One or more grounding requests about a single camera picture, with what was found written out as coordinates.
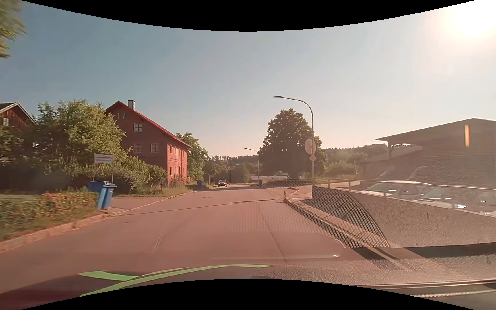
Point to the dark car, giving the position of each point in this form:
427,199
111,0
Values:
222,183

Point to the large dark tree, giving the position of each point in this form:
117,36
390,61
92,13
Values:
289,144

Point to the tree beside brick house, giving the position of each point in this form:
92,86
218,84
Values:
196,157

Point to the blue wheelie bin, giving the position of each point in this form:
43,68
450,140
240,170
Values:
106,196
96,193
199,184

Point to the grey asphalt road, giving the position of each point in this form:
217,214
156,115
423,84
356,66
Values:
213,224

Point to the red brick house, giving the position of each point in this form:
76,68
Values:
153,146

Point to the wooded hill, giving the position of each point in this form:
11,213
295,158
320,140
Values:
360,153

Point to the car's own bonnet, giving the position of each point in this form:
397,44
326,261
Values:
239,275

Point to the white information sign board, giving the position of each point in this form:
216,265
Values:
103,158

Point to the green bushy trees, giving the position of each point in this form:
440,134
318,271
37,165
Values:
71,142

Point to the row of parked cars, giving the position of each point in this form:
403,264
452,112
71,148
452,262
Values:
441,193

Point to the grey flat-roofed building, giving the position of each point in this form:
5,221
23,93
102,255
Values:
454,150

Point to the low hedge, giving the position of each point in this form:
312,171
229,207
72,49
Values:
20,209

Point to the grass verge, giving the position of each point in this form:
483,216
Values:
24,226

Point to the dark wooden house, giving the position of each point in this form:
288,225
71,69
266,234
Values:
13,118

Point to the small curved lamp post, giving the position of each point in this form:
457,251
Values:
256,161

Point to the round road sign on post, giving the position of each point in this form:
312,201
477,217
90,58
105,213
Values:
311,148

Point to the tall curved lamp post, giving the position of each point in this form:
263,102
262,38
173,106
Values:
312,129

